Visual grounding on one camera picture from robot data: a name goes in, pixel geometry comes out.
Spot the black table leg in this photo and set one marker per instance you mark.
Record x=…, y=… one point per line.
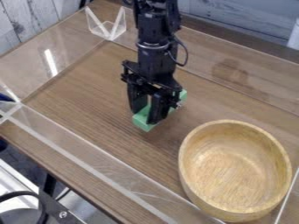
x=50, y=184

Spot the green rectangular block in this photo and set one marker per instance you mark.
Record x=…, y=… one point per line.
x=139, y=118

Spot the brown wooden bowl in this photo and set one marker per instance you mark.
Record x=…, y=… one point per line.
x=235, y=170

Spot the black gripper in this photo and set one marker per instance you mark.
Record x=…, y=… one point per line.
x=153, y=70

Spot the clear acrylic enclosure wall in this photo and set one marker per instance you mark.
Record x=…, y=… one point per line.
x=70, y=119

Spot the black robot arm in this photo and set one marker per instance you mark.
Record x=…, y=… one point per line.
x=158, y=21

